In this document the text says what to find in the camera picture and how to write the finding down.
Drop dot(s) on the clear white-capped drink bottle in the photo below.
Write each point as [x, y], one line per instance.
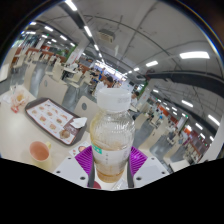
[111, 133]

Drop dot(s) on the crumpled food wrapper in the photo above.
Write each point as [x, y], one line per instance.
[17, 100]

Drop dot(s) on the beige chairs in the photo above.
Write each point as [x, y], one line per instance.
[53, 90]

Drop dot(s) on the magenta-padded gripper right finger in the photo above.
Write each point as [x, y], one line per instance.
[138, 160]

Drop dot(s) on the dark tray with paper liner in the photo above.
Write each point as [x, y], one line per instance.
[50, 118]

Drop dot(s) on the ceiling air conditioner unit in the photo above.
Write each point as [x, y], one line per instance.
[106, 35]

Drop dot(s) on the white napkin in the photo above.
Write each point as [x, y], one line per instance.
[79, 122]

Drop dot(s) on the ceiling lights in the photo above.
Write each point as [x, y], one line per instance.
[195, 55]

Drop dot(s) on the person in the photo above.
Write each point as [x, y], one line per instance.
[101, 87]
[134, 99]

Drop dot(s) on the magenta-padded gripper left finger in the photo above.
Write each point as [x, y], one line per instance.
[83, 160]

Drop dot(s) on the pale yellow mug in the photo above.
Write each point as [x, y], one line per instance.
[40, 153]

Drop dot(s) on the colourful printed flyer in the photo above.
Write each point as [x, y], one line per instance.
[78, 149]

